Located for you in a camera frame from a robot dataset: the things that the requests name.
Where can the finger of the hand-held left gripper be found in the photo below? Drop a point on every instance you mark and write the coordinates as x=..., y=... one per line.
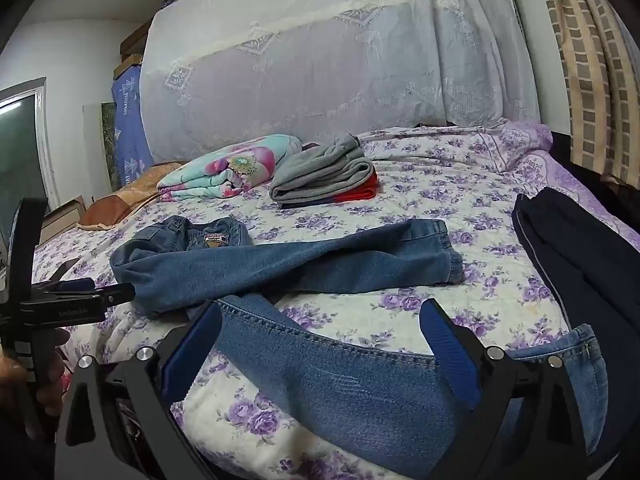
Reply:
x=75, y=285
x=117, y=294

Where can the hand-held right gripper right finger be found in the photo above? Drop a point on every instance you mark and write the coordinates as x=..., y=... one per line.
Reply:
x=450, y=350

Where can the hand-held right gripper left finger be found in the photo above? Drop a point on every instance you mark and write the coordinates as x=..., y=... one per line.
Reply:
x=192, y=347

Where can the blue denim pants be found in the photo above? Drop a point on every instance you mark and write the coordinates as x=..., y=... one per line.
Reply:
x=310, y=265

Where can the dark navy pants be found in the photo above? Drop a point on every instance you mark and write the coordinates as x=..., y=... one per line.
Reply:
x=575, y=260

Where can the folded grey pants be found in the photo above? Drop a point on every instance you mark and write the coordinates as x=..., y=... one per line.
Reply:
x=320, y=175

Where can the person's left hand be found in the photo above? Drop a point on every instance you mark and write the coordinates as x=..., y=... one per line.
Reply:
x=50, y=399

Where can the orange brown pillow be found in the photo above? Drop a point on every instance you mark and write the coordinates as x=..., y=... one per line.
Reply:
x=125, y=200

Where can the white-framed window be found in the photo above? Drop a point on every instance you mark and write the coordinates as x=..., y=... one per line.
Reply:
x=20, y=160

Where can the green painting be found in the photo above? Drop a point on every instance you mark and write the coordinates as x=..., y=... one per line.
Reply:
x=110, y=145

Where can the bed with purple floral sheet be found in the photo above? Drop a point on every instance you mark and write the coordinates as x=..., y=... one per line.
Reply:
x=425, y=195

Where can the folded floral blanket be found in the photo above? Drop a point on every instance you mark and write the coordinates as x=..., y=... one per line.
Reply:
x=225, y=170

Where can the blue printed bag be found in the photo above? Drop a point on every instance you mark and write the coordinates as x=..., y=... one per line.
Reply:
x=127, y=125

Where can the folded red garment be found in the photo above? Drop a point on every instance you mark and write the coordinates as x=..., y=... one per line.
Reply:
x=367, y=187

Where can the brown cardboard box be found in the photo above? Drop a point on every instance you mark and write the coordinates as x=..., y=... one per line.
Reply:
x=136, y=39

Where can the beige checked curtain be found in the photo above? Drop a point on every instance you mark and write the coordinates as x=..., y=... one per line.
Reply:
x=585, y=60

